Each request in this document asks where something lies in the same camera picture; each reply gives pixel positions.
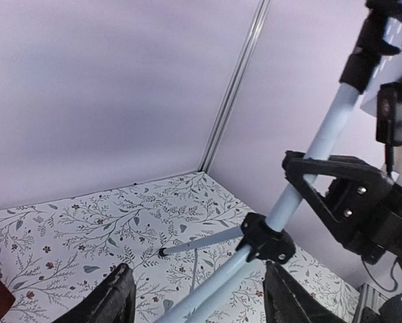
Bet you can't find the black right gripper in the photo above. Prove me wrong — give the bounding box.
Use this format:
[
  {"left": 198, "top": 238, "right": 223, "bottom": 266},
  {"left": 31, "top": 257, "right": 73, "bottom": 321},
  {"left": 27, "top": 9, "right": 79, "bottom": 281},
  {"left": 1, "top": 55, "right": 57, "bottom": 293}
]
[{"left": 282, "top": 151, "right": 402, "bottom": 266}]

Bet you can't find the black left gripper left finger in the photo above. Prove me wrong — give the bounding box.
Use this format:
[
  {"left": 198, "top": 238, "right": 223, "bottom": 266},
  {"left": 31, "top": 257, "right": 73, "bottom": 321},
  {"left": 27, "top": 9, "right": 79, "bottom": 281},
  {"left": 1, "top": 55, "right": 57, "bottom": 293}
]
[{"left": 61, "top": 263, "right": 135, "bottom": 323}]

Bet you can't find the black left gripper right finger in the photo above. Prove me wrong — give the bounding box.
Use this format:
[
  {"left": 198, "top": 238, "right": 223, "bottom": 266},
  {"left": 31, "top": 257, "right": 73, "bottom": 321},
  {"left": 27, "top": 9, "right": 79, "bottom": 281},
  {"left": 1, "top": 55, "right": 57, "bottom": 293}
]
[{"left": 263, "top": 262, "right": 356, "bottom": 322}]

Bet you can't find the white perforated music stand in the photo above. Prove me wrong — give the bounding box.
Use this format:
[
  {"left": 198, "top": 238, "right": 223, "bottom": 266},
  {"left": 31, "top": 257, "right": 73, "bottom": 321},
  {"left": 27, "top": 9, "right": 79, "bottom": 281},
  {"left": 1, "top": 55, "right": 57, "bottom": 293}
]
[{"left": 159, "top": 1, "right": 402, "bottom": 322}]

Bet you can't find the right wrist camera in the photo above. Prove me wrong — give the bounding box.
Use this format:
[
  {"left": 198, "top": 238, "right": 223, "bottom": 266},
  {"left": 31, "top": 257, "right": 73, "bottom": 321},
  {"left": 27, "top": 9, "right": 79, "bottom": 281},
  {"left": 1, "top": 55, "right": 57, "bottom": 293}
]
[{"left": 376, "top": 82, "right": 402, "bottom": 147}]

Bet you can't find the aluminium corner post left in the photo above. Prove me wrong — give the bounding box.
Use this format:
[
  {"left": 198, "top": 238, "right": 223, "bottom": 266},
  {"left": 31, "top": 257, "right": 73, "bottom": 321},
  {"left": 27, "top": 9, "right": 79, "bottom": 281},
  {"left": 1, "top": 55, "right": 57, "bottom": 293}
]
[{"left": 197, "top": 0, "right": 271, "bottom": 173}]

